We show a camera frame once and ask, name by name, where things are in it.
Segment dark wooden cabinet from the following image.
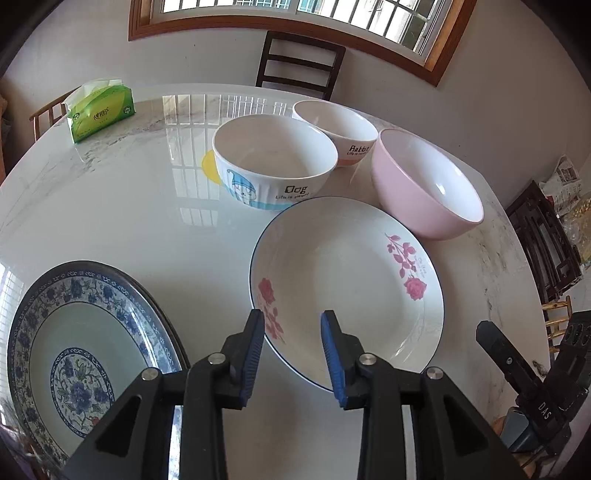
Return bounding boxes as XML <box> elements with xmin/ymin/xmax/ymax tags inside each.
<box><xmin>506</xmin><ymin>181</ymin><xmax>582</xmax><ymax>303</ymax></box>

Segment small yellow wooden stool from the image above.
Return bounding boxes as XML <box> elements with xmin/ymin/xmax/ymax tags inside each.
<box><xmin>542</xmin><ymin>295</ymin><xmax>573</xmax><ymax>357</ymax></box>

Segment green tissue pack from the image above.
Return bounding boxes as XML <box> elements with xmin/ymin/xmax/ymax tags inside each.
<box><xmin>63</xmin><ymin>79</ymin><xmax>135</xmax><ymax>144</ymax></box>

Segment pink bowl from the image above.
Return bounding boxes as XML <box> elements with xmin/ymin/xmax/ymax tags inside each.
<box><xmin>370</xmin><ymin>128</ymin><xmax>485</xmax><ymax>241</ymax></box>

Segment wooden framed barred window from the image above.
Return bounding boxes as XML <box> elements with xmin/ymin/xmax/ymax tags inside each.
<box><xmin>128</xmin><ymin>1</ymin><xmax>476</xmax><ymax>86</ymax></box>

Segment white dog cartoon bowl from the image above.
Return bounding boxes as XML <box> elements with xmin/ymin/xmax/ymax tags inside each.
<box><xmin>212</xmin><ymin>114</ymin><xmax>338</xmax><ymax>211</ymax></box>

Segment dark wooden chair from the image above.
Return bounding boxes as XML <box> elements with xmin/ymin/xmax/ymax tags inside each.
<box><xmin>256</xmin><ymin>31</ymin><xmax>346</xmax><ymax>100</ymax></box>

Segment newspaper clutter pile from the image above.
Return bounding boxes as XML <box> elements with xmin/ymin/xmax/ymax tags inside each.
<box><xmin>538</xmin><ymin>155</ymin><xmax>590</xmax><ymax>269</ymax></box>

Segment yellow round table sticker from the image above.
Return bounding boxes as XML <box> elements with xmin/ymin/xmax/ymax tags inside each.
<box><xmin>201</xmin><ymin>150</ymin><xmax>221</xmax><ymax>185</ymax></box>

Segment person's hand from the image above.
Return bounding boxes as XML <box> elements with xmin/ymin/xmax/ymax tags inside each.
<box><xmin>492</xmin><ymin>411</ymin><xmax>536</xmax><ymax>479</ymax></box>

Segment white rabbit cartoon bowl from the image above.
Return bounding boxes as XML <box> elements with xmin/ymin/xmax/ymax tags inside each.
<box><xmin>291</xmin><ymin>100</ymin><xmax>379</xmax><ymax>167</ymax></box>

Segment white plate pink flowers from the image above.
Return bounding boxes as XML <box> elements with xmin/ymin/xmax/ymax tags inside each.
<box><xmin>249</xmin><ymin>197</ymin><xmax>444</xmax><ymax>391</ymax></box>

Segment light wooden chair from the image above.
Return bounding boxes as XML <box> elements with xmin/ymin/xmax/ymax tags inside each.
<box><xmin>29</xmin><ymin>89</ymin><xmax>75</xmax><ymax>141</ymax></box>

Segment blue floral plate dark rim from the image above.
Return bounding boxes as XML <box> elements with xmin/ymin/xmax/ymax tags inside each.
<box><xmin>130</xmin><ymin>279</ymin><xmax>190</xmax><ymax>370</ymax></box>

